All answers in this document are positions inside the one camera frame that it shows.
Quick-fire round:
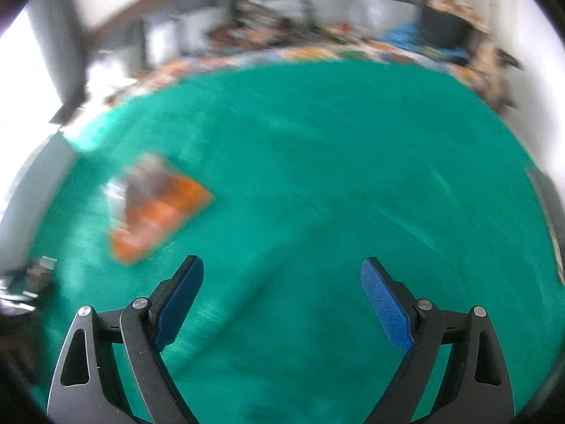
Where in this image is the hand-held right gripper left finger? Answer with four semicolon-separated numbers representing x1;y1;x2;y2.
46;255;205;424

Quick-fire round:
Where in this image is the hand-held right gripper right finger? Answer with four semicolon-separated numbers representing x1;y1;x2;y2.
359;257;515;424

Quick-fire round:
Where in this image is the clear packet with orange edge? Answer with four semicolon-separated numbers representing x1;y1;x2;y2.
103;152;215;266

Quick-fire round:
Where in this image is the green patterned cloth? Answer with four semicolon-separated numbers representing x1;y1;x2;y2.
26;59;565;424

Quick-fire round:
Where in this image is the bright window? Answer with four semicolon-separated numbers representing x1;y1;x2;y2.
0;9;76;142

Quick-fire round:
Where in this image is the grey curtain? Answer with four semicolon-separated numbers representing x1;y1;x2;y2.
42;0;95;107

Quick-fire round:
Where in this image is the grey two-tone pillow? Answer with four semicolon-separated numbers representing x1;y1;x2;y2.
143;13;208;69

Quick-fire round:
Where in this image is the floral bedsheet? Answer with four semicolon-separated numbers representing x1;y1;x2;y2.
106;37;486;107

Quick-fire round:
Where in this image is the blue cloth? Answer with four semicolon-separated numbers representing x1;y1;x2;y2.
384;24;424;47

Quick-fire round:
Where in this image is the dark floral quilt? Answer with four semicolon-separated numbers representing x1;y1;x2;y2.
207;9;319;49

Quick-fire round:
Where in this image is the beige patterned cloth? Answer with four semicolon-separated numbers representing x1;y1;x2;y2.
426;0;508;107

